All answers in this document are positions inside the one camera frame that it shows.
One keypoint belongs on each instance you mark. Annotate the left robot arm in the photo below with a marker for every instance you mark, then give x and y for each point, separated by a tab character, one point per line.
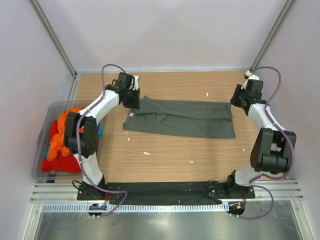
81	128

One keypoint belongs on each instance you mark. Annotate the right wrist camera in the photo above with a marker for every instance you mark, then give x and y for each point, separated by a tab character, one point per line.
248	75

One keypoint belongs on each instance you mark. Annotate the left aluminium frame post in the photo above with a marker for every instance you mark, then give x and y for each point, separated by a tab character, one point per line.
52	35

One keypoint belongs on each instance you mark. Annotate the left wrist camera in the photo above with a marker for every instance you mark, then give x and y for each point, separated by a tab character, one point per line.
135	83

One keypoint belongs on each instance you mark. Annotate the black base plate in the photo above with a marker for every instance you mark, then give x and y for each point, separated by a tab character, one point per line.
166	193

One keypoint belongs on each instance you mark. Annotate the clear plastic bin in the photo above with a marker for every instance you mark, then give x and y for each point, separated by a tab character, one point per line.
51	114

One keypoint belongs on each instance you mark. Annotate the grey t shirt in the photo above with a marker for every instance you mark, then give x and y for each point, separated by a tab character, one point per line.
183	118

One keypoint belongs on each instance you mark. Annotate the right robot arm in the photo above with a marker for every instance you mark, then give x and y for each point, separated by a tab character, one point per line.
274	149

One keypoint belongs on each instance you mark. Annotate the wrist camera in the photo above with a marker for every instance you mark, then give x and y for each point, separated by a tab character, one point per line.
248	75
135	83

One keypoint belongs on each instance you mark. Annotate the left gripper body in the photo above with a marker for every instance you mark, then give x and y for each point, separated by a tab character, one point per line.
132	98

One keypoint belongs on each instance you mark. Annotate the slotted cable duct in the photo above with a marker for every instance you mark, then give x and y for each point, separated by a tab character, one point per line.
102	208

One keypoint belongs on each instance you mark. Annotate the aluminium frame post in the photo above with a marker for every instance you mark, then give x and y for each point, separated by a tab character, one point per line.
52	35
280	19

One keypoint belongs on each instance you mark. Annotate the red t shirt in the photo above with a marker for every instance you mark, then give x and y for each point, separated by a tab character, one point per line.
60	163

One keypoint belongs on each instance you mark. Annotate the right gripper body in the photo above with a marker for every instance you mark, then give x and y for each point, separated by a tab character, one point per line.
239	95

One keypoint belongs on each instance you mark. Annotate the orange t shirt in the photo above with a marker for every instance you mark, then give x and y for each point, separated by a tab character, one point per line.
57	141

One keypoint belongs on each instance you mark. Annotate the aluminium rail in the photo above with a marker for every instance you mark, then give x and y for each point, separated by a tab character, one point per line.
282	190

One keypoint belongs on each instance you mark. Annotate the right aluminium frame post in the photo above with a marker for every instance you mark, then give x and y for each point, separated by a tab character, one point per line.
280	19

